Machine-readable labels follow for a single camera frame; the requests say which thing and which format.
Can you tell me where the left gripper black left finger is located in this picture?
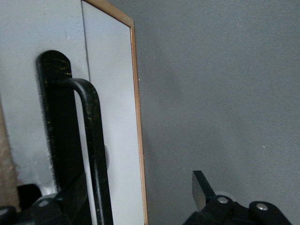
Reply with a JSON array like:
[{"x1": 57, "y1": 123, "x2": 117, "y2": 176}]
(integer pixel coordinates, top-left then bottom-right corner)
[{"x1": 0, "y1": 173, "x2": 92, "y2": 225}]

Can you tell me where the wooden drawer cabinet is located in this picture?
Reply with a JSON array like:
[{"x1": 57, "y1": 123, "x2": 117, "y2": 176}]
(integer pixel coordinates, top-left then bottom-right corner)
[{"x1": 0, "y1": 0, "x2": 149, "y2": 225}]

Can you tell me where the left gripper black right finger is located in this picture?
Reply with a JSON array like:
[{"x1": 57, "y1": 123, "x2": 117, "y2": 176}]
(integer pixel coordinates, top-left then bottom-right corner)
[{"x1": 184, "y1": 170, "x2": 292, "y2": 225}]

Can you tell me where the wooden drawer with white front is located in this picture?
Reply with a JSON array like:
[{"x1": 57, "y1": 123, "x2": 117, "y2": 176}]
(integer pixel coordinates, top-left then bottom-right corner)
[{"x1": 0, "y1": 0, "x2": 144, "y2": 225}]

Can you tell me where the black metal drawer handle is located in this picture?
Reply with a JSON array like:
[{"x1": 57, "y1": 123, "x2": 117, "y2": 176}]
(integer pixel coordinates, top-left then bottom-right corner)
[{"x1": 36, "y1": 50, "x2": 115, "y2": 225}]

